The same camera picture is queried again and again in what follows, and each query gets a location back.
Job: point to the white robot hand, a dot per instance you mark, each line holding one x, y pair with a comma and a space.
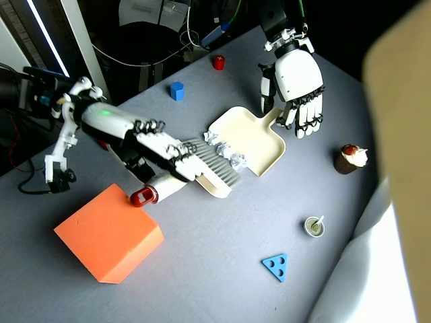
298, 77
107, 121

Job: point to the cream plastic dustpan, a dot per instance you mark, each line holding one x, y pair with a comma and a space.
249, 138

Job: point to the cream hand broom grey bristles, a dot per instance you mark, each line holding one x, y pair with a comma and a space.
219, 168

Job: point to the blue hexagon block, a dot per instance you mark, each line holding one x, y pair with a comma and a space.
177, 91

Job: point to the red cylinder block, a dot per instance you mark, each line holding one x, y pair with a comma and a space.
219, 63

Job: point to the blue usb adapter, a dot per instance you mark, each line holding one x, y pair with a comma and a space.
213, 35

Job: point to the toy cupcake with strawberry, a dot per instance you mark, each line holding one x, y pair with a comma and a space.
348, 159

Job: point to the tan cardboard panel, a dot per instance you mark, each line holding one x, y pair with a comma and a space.
404, 101

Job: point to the orange foam block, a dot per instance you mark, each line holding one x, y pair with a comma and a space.
104, 232

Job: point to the small toy bowl with spoon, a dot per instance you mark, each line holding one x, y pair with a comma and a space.
314, 227

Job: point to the grey table cloth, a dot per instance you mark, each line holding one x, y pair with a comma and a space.
208, 235

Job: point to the blue triangle block with holes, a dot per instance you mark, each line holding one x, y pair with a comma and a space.
277, 269

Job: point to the white backdrop sheet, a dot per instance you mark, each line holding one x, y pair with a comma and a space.
370, 269

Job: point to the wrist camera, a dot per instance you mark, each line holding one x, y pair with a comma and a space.
62, 181

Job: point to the white post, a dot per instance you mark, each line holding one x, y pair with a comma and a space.
84, 43

